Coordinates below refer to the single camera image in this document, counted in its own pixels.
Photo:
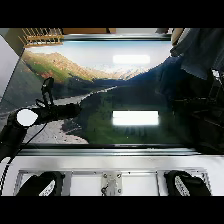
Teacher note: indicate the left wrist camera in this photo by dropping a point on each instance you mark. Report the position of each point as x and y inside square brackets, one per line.
[47, 90]

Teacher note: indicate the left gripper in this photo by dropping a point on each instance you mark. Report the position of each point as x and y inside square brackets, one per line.
[70, 111]

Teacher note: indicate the silver frame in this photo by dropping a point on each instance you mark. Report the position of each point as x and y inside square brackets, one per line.
[113, 163]

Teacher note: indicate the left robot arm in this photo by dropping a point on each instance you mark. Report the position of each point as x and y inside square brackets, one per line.
[20, 126]

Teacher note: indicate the wooden rack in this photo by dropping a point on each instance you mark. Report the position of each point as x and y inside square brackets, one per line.
[41, 36]

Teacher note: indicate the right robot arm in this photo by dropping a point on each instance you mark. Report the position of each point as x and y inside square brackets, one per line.
[210, 116]

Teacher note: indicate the dark grey garment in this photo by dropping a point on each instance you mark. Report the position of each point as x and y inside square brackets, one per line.
[200, 50]

